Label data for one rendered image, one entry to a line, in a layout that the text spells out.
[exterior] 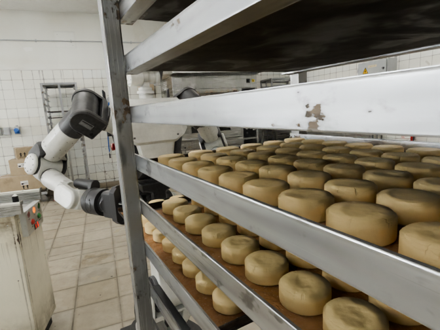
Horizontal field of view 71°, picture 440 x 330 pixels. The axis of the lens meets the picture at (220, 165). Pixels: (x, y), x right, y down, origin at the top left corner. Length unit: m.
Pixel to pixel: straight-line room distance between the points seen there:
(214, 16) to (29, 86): 5.75
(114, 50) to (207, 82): 4.62
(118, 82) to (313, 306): 0.47
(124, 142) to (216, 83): 4.69
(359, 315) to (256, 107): 0.19
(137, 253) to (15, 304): 1.52
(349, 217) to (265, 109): 0.10
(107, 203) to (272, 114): 0.83
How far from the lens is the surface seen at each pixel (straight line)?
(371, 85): 0.17
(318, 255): 0.22
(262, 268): 0.35
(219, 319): 0.46
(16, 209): 1.91
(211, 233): 0.44
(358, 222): 0.24
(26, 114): 6.00
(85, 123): 1.15
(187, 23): 0.35
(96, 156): 5.94
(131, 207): 0.62
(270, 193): 0.31
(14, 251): 1.99
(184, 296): 0.49
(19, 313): 2.15
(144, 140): 1.13
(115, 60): 0.60
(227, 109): 0.28
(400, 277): 0.19
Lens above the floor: 1.32
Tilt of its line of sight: 11 degrees down
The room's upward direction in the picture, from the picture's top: 3 degrees counter-clockwise
